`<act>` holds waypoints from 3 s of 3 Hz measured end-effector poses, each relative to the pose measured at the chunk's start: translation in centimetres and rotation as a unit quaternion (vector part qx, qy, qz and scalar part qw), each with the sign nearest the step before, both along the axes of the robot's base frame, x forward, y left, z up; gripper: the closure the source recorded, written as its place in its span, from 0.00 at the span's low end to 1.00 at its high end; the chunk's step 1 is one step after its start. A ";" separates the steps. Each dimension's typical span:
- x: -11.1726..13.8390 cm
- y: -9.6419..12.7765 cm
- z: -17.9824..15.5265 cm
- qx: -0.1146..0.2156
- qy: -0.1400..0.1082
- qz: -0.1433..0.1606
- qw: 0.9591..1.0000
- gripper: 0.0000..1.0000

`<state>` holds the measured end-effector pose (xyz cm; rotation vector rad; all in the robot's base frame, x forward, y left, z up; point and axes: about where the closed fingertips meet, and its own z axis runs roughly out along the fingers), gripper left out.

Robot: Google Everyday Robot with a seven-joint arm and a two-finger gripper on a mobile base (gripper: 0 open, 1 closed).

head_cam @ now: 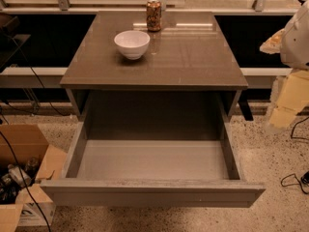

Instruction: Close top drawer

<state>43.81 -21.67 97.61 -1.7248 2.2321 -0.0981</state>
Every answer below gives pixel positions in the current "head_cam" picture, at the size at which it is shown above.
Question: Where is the black cable over box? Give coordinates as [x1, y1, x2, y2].
[0, 130, 52, 232]

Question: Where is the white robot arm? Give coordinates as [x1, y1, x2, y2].
[260, 1, 309, 129]

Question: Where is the black cable on floor right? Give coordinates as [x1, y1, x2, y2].
[280, 116, 309, 195]

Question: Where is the black cable behind cabinet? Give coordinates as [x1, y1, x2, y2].
[0, 32, 70, 118]

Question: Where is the plastic bottle in box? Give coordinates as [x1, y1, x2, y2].
[8, 164, 32, 188]

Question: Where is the open cardboard box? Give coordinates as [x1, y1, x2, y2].
[0, 125, 67, 232]

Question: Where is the orange soda can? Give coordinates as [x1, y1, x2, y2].
[146, 0, 161, 32]

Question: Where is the white metal window rail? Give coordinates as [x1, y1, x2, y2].
[0, 67, 292, 89]

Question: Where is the white ceramic bowl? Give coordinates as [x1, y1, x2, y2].
[114, 30, 150, 60]

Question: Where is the grey top drawer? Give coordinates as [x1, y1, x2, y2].
[42, 91, 265, 208]

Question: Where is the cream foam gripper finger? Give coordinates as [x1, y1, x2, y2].
[260, 29, 284, 54]

